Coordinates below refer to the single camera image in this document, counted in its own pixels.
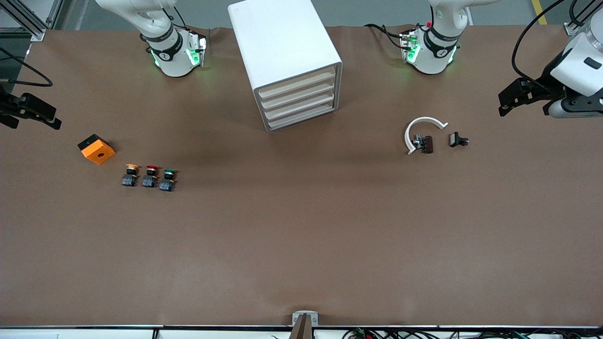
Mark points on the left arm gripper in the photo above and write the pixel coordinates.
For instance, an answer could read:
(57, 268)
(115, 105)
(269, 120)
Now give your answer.
(545, 85)

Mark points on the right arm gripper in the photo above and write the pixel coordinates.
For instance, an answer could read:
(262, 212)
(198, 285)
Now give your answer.
(10, 107)

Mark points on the yellow push button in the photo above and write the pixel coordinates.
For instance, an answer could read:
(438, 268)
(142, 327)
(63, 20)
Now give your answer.
(130, 179)

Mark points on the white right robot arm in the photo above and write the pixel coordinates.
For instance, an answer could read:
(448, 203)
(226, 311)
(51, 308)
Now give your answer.
(174, 61)

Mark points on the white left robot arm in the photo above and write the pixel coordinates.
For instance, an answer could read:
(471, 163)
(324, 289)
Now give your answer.
(431, 61)

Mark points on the red push button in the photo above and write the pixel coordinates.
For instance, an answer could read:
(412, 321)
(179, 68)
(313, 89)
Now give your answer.
(150, 179)

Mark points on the green push button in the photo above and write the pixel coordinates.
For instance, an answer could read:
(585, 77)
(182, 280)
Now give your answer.
(167, 182)

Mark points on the black small clip part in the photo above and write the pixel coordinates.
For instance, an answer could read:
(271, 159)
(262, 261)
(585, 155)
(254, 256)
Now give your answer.
(456, 139)

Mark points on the brown small contact block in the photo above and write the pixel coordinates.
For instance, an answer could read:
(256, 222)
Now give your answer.
(426, 144)

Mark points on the white curved plastic piece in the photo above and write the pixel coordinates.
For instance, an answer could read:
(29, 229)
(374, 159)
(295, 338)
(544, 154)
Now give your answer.
(414, 123)

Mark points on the brown table cover sheet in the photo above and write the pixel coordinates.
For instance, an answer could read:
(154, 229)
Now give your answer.
(301, 235)

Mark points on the orange button enclosure box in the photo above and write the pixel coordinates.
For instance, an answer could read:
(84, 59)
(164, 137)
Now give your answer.
(98, 151)

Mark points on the aluminium frame profile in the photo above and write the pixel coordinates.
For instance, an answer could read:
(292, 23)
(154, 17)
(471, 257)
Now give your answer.
(571, 30)
(35, 33)

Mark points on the white table edge rail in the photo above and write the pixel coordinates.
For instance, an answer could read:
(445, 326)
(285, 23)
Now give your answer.
(94, 334)

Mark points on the grey metal bracket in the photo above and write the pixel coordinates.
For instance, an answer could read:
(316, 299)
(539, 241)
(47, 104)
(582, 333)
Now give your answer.
(305, 314)

